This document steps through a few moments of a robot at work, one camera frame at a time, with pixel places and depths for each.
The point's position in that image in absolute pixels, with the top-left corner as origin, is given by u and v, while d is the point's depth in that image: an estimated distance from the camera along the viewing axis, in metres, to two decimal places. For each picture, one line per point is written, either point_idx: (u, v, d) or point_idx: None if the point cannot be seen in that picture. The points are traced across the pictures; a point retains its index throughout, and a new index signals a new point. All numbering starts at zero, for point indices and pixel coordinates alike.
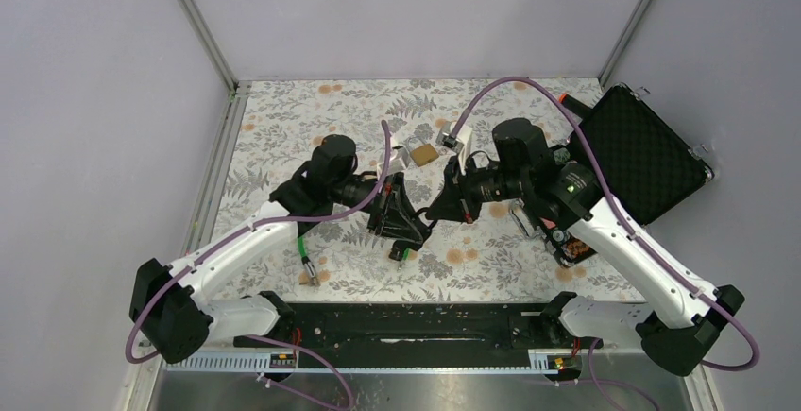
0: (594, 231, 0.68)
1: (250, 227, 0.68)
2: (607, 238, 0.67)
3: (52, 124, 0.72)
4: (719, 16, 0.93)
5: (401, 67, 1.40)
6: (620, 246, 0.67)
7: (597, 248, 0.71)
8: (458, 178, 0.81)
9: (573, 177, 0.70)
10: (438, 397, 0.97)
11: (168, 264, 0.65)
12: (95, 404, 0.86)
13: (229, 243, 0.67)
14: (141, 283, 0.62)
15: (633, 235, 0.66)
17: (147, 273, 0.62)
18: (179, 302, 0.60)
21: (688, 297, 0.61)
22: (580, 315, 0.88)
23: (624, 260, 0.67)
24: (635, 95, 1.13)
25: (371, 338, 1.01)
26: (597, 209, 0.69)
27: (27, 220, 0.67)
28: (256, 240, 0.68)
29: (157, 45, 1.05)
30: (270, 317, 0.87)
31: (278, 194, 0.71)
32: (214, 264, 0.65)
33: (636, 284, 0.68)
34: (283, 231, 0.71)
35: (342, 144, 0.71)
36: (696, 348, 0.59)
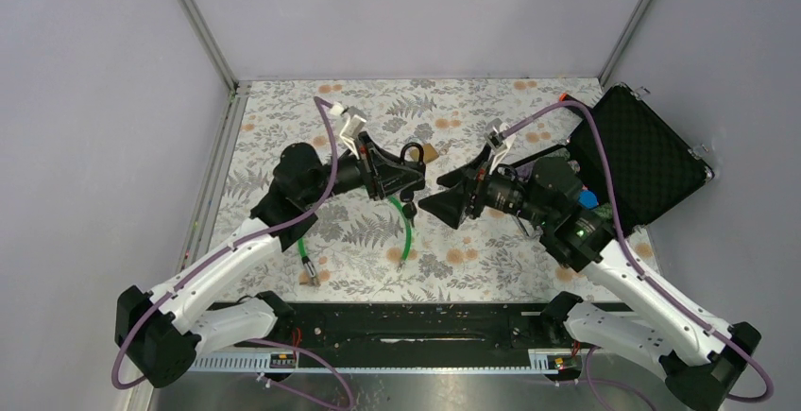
0: (604, 272, 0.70)
1: (230, 248, 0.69)
2: (619, 280, 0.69)
3: (52, 124, 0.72)
4: (719, 15, 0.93)
5: (401, 66, 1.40)
6: (631, 286, 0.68)
7: (609, 288, 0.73)
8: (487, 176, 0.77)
9: (587, 221, 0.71)
10: (438, 397, 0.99)
11: (149, 290, 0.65)
12: (96, 404, 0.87)
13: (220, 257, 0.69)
14: (121, 312, 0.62)
15: (643, 276, 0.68)
17: (128, 299, 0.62)
18: (161, 328, 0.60)
21: (702, 334, 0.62)
22: (582, 326, 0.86)
23: (637, 300, 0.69)
24: (635, 95, 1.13)
25: (371, 338, 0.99)
26: (606, 250, 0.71)
27: (27, 221, 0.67)
28: (239, 257, 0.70)
29: (157, 46, 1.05)
30: (268, 319, 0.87)
31: (260, 210, 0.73)
32: (195, 287, 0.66)
33: (651, 324, 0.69)
34: (267, 248, 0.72)
35: (297, 160, 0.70)
36: (716, 386, 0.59)
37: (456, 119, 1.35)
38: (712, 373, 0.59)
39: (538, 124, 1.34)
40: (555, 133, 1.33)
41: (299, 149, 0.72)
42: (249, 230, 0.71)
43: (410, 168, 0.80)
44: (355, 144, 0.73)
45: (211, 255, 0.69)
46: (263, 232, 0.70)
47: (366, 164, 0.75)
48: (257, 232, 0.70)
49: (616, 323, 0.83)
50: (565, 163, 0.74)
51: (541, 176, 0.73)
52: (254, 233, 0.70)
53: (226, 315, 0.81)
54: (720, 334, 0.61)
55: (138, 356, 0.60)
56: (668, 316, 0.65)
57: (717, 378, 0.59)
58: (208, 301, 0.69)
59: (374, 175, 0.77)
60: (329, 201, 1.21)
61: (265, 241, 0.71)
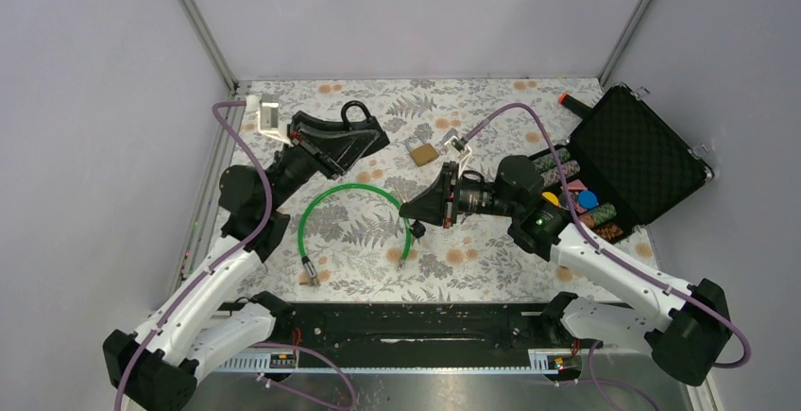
0: (565, 250, 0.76)
1: (209, 273, 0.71)
2: (577, 255, 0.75)
3: (53, 125, 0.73)
4: (720, 15, 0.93)
5: (401, 67, 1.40)
6: (590, 261, 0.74)
7: (579, 270, 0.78)
8: (456, 179, 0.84)
9: (552, 212, 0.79)
10: (438, 397, 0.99)
11: (134, 331, 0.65)
12: (97, 404, 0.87)
13: (199, 284, 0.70)
14: (109, 357, 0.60)
15: (596, 248, 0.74)
17: (114, 342, 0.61)
18: (155, 365, 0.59)
21: (660, 294, 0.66)
22: (577, 320, 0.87)
23: (602, 275, 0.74)
24: (635, 95, 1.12)
25: (372, 338, 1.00)
26: (565, 232, 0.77)
27: (27, 222, 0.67)
28: (218, 281, 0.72)
29: (158, 47, 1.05)
30: (266, 322, 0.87)
31: (230, 227, 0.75)
32: (178, 319, 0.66)
33: (621, 299, 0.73)
34: (244, 263, 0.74)
35: (236, 187, 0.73)
36: (686, 343, 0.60)
37: (456, 119, 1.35)
38: (678, 331, 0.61)
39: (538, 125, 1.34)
40: (555, 133, 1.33)
41: (234, 175, 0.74)
42: (221, 251, 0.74)
43: (360, 132, 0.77)
44: (282, 132, 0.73)
45: (188, 284, 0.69)
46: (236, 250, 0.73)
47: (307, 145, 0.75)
48: (231, 249, 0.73)
49: (607, 311, 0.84)
50: (527, 164, 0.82)
51: (507, 174, 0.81)
52: (225, 254, 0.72)
53: (225, 329, 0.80)
54: (674, 291, 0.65)
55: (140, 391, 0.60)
56: (628, 283, 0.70)
57: (683, 333, 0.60)
58: (195, 332, 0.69)
59: (321, 155, 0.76)
60: (329, 202, 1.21)
61: (242, 257, 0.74)
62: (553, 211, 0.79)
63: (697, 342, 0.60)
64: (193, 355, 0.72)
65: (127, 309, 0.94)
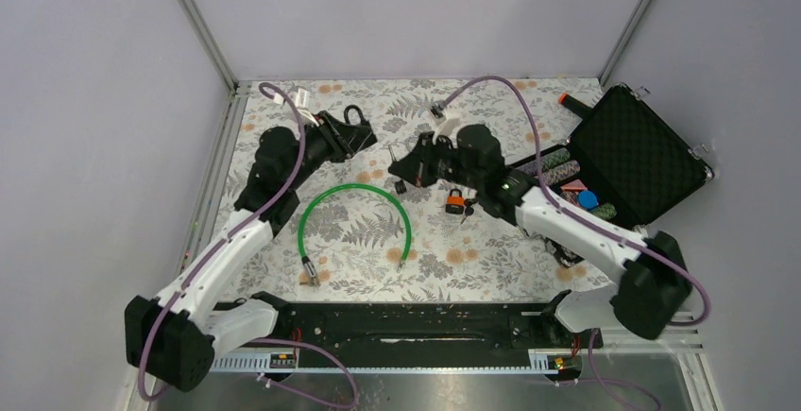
0: (528, 211, 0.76)
1: (227, 240, 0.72)
2: (539, 215, 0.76)
3: (53, 124, 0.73)
4: (719, 15, 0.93)
5: (401, 67, 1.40)
6: (553, 220, 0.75)
7: (541, 230, 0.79)
8: (428, 141, 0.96)
9: (518, 177, 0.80)
10: (438, 397, 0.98)
11: (156, 295, 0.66)
12: (96, 404, 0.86)
13: (216, 253, 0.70)
14: (131, 324, 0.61)
15: (558, 210, 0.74)
17: (135, 308, 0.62)
18: (179, 325, 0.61)
21: (617, 247, 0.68)
22: (570, 315, 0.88)
23: (563, 232, 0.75)
24: (635, 95, 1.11)
25: (371, 338, 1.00)
26: (529, 195, 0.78)
27: (25, 221, 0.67)
28: (235, 248, 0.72)
29: (158, 47, 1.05)
30: (270, 315, 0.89)
31: (243, 201, 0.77)
32: (201, 282, 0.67)
33: (583, 254, 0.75)
34: (259, 233, 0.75)
35: (272, 145, 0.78)
36: (640, 293, 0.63)
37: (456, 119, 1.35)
38: (632, 282, 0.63)
39: (538, 125, 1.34)
40: (555, 133, 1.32)
41: (269, 138, 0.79)
42: (238, 221, 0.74)
43: (362, 127, 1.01)
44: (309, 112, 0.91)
45: (208, 251, 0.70)
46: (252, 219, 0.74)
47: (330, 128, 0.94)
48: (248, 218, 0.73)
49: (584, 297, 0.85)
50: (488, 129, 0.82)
51: (466, 138, 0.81)
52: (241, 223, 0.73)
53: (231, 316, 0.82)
54: (629, 242, 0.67)
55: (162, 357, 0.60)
56: (587, 239, 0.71)
57: (635, 283, 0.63)
58: (213, 299, 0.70)
59: (339, 138, 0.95)
60: (329, 201, 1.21)
61: (257, 226, 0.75)
62: (519, 177, 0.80)
63: (652, 289, 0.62)
64: (208, 333, 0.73)
65: (126, 307, 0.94)
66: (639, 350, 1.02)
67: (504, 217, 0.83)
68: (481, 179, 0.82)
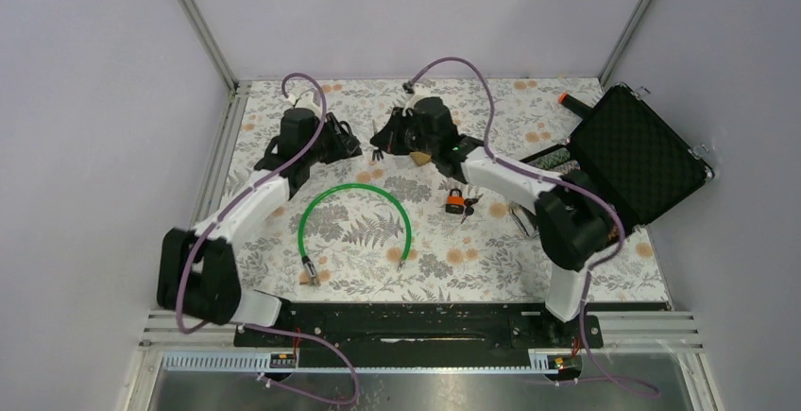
0: (471, 164, 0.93)
1: (252, 190, 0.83)
2: (480, 167, 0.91)
3: (52, 124, 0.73)
4: (719, 15, 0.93)
5: (401, 67, 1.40)
6: (490, 170, 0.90)
7: (487, 182, 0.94)
8: (397, 113, 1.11)
9: (468, 142, 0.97)
10: (438, 397, 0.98)
11: (193, 227, 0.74)
12: (97, 403, 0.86)
13: (246, 200, 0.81)
14: (171, 253, 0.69)
15: (493, 160, 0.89)
17: (174, 238, 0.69)
18: (217, 250, 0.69)
21: (535, 183, 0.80)
22: (557, 303, 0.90)
23: (501, 180, 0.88)
24: (635, 95, 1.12)
25: (372, 338, 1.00)
26: (473, 153, 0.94)
27: (26, 220, 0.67)
28: (261, 196, 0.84)
29: (158, 47, 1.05)
30: (276, 304, 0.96)
31: (262, 164, 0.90)
32: (234, 217, 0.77)
33: (518, 199, 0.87)
34: (279, 189, 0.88)
35: (293, 117, 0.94)
36: (552, 218, 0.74)
37: (456, 119, 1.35)
38: (543, 208, 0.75)
39: (538, 125, 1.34)
40: (555, 133, 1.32)
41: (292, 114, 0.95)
42: (261, 176, 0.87)
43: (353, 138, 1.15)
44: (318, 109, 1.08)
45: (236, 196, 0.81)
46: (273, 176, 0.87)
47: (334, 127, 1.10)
48: (269, 174, 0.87)
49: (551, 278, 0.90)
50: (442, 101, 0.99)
51: (421, 107, 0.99)
52: (264, 178, 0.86)
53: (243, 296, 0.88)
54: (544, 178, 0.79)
55: (196, 294, 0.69)
56: (516, 181, 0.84)
57: (546, 210, 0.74)
58: (240, 236, 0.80)
59: (339, 136, 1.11)
60: (329, 201, 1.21)
61: (278, 181, 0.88)
62: (467, 140, 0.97)
63: (559, 214, 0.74)
64: None
65: (126, 306, 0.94)
66: (641, 350, 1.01)
67: (455, 177, 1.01)
68: (435, 143, 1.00)
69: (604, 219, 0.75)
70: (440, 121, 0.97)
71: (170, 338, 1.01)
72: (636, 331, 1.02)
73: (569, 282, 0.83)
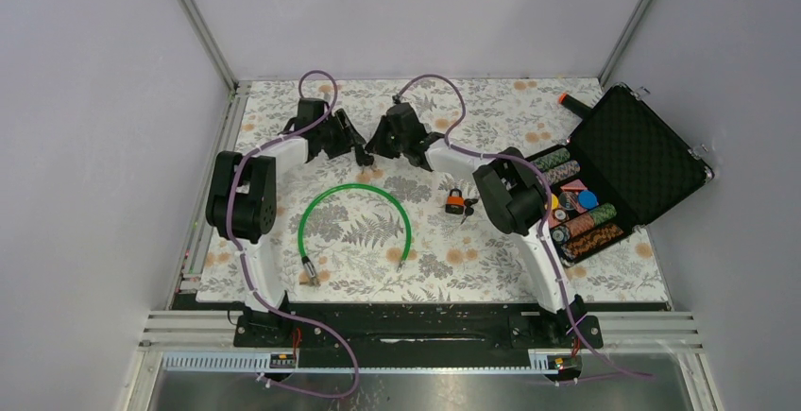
0: (431, 152, 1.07)
1: (283, 140, 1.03)
2: (434, 153, 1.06)
3: (51, 125, 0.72)
4: (719, 15, 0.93)
5: (401, 67, 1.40)
6: (443, 155, 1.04)
7: (445, 168, 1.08)
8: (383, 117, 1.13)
9: (433, 136, 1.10)
10: (438, 397, 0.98)
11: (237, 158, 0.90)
12: (97, 403, 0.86)
13: (278, 145, 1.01)
14: (222, 169, 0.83)
15: (448, 145, 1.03)
17: (225, 159, 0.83)
18: (264, 162, 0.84)
21: (476, 160, 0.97)
22: (542, 295, 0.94)
23: (452, 163, 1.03)
24: (635, 95, 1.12)
25: (371, 338, 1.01)
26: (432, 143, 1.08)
27: (26, 221, 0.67)
28: (288, 146, 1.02)
29: (158, 46, 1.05)
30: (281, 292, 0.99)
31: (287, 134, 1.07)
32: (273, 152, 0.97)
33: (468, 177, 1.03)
34: (302, 146, 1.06)
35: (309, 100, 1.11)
36: (489, 185, 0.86)
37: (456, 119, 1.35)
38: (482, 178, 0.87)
39: (538, 125, 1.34)
40: (555, 133, 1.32)
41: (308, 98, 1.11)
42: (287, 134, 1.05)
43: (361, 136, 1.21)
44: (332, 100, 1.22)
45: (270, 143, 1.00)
46: (297, 136, 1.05)
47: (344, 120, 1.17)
48: (295, 134, 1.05)
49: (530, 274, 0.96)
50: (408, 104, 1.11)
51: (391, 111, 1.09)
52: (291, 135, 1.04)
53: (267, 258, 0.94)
54: (485, 155, 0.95)
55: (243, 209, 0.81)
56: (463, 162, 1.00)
57: (484, 178, 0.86)
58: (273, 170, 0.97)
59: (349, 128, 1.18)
60: (329, 201, 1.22)
61: (300, 142, 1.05)
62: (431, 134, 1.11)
63: (494, 183, 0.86)
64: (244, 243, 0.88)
65: (127, 306, 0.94)
66: (641, 350, 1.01)
67: (423, 166, 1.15)
68: (405, 140, 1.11)
69: (537, 188, 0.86)
70: (407, 120, 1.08)
71: (171, 339, 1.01)
72: (636, 331, 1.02)
73: (531, 255, 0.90)
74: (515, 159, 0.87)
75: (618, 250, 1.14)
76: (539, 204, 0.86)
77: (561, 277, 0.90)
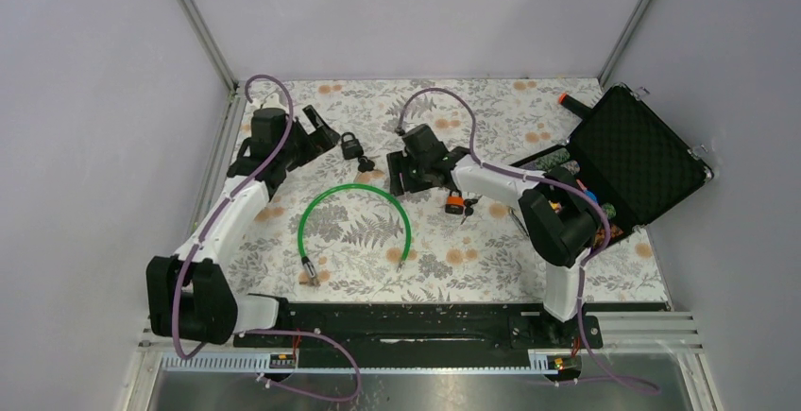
0: (463, 173, 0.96)
1: (230, 198, 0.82)
2: (468, 173, 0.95)
3: (52, 124, 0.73)
4: (718, 15, 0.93)
5: (402, 67, 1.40)
6: (477, 175, 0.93)
7: (478, 189, 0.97)
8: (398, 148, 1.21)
9: (456, 151, 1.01)
10: (438, 397, 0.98)
11: (174, 251, 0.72)
12: (97, 404, 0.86)
13: (224, 212, 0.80)
14: (155, 283, 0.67)
15: (480, 165, 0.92)
17: (157, 271, 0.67)
18: (205, 271, 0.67)
21: (519, 182, 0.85)
22: (554, 302, 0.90)
23: (488, 183, 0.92)
24: (635, 95, 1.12)
25: (371, 338, 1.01)
26: (461, 162, 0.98)
27: (25, 219, 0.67)
28: (240, 205, 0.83)
29: (158, 47, 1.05)
30: (271, 305, 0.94)
31: (235, 171, 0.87)
32: (216, 235, 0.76)
33: (505, 199, 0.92)
34: (258, 193, 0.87)
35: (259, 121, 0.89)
36: (537, 213, 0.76)
37: (456, 119, 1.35)
38: (531, 203, 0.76)
39: (538, 125, 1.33)
40: (555, 133, 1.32)
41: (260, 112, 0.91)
42: (238, 182, 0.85)
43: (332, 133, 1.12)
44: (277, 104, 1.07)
45: (214, 211, 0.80)
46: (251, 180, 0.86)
47: (316, 119, 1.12)
48: (245, 180, 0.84)
49: (546, 279, 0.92)
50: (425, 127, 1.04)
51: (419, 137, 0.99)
52: (242, 184, 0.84)
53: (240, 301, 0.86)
54: (529, 177, 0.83)
55: (195, 319, 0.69)
56: (503, 184, 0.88)
57: (533, 205, 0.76)
58: (225, 253, 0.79)
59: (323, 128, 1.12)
60: (329, 202, 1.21)
61: (254, 187, 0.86)
62: (453, 150, 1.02)
63: (545, 211, 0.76)
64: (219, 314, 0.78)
65: (125, 306, 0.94)
66: (640, 350, 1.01)
67: (448, 185, 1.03)
68: (428, 161, 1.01)
69: (588, 214, 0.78)
70: (426, 140, 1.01)
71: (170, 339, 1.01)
72: (636, 331, 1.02)
73: (562, 277, 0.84)
74: (565, 184, 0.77)
75: (618, 250, 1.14)
76: (588, 232, 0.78)
77: (583, 294, 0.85)
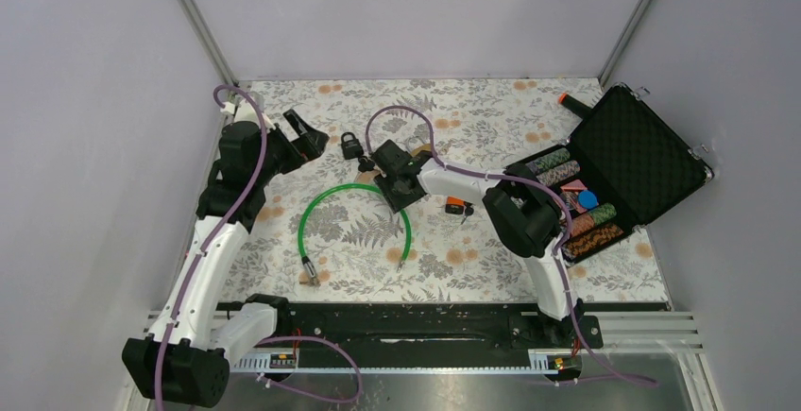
0: (428, 177, 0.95)
1: (200, 255, 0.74)
2: (434, 176, 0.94)
3: (52, 124, 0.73)
4: (719, 15, 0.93)
5: (402, 67, 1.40)
6: (443, 178, 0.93)
7: (447, 191, 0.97)
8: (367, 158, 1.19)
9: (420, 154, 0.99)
10: (438, 397, 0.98)
11: (148, 332, 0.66)
12: (96, 404, 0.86)
13: (197, 272, 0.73)
14: (135, 368, 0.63)
15: (442, 167, 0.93)
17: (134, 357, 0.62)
18: (184, 354, 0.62)
21: (482, 181, 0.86)
22: (548, 302, 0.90)
23: (454, 185, 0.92)
24: (635, 95, 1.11)
25: (371, 338, 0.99)
26: (426, 165, 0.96)
27: (25, 218, 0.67)
28: (214, 257, 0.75)
29: (157, 46, 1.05)
30: (271, 314, 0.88)
31: (205, 208, 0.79)
32: (192, 305, 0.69)
33: (472, 198, 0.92)
34: (236, 233, 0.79)
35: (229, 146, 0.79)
36: (500, 210, 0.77)
37: (456, 119, 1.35)
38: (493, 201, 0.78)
39: (538, 125, 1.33)
40: (555, 133, 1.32)
41: (231, 133, 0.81)
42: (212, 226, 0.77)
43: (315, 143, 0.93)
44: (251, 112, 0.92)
45: (186, 271, 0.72)
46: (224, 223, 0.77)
47: (298, 126, 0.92)
48: (217, 227, 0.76)
49: (533, 280, 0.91)
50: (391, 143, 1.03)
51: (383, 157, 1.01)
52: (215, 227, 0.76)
53: (237, 322, 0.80)
54: (490, 175, 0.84)
55: (180, 384, 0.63)
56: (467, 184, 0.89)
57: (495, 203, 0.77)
58: (210, 315, 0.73)
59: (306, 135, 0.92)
60: (329, 201, 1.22)
61: (229, 231, 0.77)
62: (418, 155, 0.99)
63: (507, 208, 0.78)
64: (216, 347, 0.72)
65: (125, 307, 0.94)
66: (641, 350, 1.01)
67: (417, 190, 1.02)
68: (397, 174, 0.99)
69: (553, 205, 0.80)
70: (391, 156, 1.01)
71: None
72: (637, 331, 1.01)
73: (541, 271, 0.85)
74: (525, 179, 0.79)
75: (618, 250, 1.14)
76: (554, 223, 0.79)
77: (570, 285, 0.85)
